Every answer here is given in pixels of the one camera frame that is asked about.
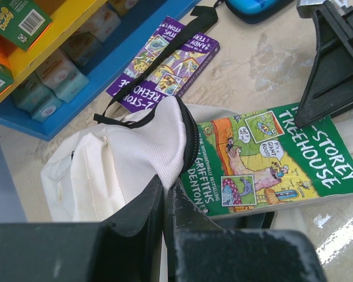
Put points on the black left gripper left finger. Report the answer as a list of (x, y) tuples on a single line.
[(124, 247)]

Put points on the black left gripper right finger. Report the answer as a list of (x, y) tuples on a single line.
[(200, 250)]

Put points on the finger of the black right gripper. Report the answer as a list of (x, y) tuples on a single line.
[(329, 89)]

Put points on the cream canvas backpack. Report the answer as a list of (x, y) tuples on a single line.
[(97, 171)]

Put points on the green colourful book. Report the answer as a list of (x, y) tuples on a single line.
[(260, 161)]

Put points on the blue dinosaur pencil case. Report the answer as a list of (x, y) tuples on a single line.
[(254, 11)]

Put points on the purple treehouse book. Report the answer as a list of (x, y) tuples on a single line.
[(173, 76)]

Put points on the light blue tissue pack left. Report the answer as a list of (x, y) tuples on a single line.
[(35, 98)]

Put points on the light blue tissue pack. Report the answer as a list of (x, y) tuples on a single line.
[(35, 98), (60, 74)]

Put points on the light blue tissue pack right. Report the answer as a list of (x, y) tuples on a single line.
[(60, 74)]

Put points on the blue yellow pink shelf unit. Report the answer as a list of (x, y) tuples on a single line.
[(86, 47)]

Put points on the green orange box right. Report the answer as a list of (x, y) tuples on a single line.
[(22, 22)]

